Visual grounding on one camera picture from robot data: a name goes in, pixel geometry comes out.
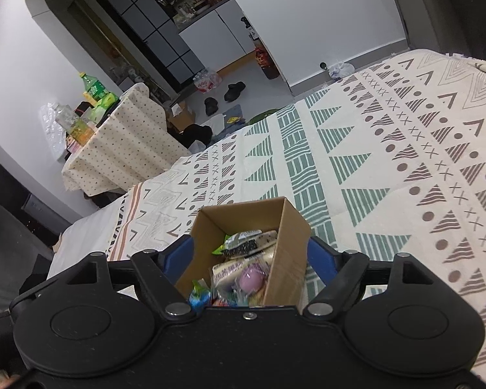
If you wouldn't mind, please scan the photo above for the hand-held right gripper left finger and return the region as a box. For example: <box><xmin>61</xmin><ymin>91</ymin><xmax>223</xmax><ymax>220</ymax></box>
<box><xmin>8</xmin><ymin>236</ymin><xmax>197</xmax><ymax>319</ymax></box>

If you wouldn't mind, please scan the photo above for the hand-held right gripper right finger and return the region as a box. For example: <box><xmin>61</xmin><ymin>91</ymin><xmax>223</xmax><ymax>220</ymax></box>
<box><xmin>306</xmin><ymin>236</ymin><xmax>436</xmax><ymax>317</ymax></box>

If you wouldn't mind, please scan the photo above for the brown cardboard box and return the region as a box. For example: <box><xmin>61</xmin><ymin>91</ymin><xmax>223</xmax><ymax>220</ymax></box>
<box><xmin>174</xmin><ymin>196</ymin><xmax>312</xmax><ymax>309</ymax></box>

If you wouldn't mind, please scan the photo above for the light green snack packet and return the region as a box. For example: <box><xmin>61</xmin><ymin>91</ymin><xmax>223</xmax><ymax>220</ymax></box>
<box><xmin>212</xmin><ymin>234</ymin><xmax>232</xmax><ymax>256</ymax></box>

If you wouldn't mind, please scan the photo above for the blue snack packet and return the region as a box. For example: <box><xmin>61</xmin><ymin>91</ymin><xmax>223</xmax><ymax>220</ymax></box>
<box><xmin>188</xmin><ymin>278</ymin><xmax>212</xmax><ymax>312</ymax></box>

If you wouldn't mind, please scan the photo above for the cream cake packet purple-blue label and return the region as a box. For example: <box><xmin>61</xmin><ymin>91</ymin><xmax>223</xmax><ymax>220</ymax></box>
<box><xmin>210</xmin><ymin>249</ymin><xmax>275</xmax><ymax>308</ymax></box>

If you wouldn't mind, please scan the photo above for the black and white snack packet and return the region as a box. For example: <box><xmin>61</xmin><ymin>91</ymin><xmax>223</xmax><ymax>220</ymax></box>
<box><xmin>221</xmin><ymin>230</ymin><xmax>279</xmax><ymax>261</ymax></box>

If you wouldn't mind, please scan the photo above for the clear pink snack packet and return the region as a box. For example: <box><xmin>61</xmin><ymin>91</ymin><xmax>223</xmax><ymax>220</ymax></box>
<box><xmin>235</xmin><ymin>265</ymin><xmax>269</xmax><ymax>296</ymax></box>

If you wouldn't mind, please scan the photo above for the round table with dotted tablecloth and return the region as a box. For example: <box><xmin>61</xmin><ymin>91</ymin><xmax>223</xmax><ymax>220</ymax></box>
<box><xmin>61</xmin><ymin>83</ymin><xmax>191</xmax><ymax>196</ymax></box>

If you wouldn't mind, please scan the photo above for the black bag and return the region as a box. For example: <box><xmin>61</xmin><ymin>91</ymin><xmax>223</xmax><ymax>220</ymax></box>
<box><xmin>182</xmin><ymin>124</ymin><xmax>214</xmax><ymax>149</ymax></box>

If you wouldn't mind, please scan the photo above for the printed blanket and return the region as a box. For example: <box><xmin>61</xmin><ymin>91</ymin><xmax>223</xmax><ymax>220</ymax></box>
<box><xmin>105</xmin><ymin>49</ymin><xmax>486</xmax><ymax>389</ymax></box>

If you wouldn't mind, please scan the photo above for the open cardboard floor box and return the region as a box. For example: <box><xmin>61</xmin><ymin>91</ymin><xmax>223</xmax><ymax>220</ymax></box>
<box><xmin>166</xmin><ymin>103</ymin><xmax>196</xmax><ymax>133</ymax></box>

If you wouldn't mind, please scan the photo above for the grey floor mat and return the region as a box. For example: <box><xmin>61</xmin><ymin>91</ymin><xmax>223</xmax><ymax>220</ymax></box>
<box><xmin>220</xmin><ymin>105</ymin><xmax>248</xmax><ymax>131</ymax></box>

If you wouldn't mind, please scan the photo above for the clear bottle with yellow liquid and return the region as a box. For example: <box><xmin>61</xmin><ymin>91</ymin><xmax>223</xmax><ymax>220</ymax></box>
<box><xmin>54</xmin><ymin>103</ymin><xmax>95</xmax><ymax>145</ymax></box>

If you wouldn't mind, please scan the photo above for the light green plastic pack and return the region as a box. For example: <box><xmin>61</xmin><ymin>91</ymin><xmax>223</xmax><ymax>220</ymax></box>
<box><xmin>91</xmin><ymin>93</ymin><xmax>119</xmax><ymax>109</ymax></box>

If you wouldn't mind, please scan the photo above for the pack of water bottles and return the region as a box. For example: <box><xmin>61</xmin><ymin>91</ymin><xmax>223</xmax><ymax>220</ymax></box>
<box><xmin>193</xmin><ymin>69</ymin><xmax>223</xmax><ymax>92</ymax></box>

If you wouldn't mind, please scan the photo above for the white plastic bag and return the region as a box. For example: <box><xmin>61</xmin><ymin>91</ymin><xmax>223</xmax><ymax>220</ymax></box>
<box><xmin>328</xmin><ymin>61</ymin><xmax>355</xmax><ymax>80</ymax></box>

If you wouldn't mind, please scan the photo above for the green soda bottle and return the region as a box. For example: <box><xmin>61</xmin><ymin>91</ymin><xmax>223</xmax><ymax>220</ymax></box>
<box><xmin>78</xmin><ymin>72</ymin><xmax>107</xmax><ymax>102</ymax></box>

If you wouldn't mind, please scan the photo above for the dark bottle with red label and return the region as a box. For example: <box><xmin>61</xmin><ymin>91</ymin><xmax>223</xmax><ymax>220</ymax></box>
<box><xmin>254</xmin><ymin>46</ymin><xmax>280</xmax><ymax>80</ymax></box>

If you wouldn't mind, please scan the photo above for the white cabinet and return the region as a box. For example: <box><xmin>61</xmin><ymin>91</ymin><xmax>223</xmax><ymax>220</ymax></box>
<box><xmin>178</xmin><ymin>0</ymin><xmax>254</xmax><ymax>72</ymax></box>

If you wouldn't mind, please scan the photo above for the black gridded door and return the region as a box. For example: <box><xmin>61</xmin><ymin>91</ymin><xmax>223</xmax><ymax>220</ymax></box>
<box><xmin>97</xmin><ymin>0</ymin><xmax>205</xmax><ymax>90</ymax></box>

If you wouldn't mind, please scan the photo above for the black spray bottle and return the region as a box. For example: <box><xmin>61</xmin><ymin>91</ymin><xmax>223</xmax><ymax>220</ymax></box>
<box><xmin>240</xmin><ymin>16</ymin><xmax>260</xmax><ymax>41</ymax></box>

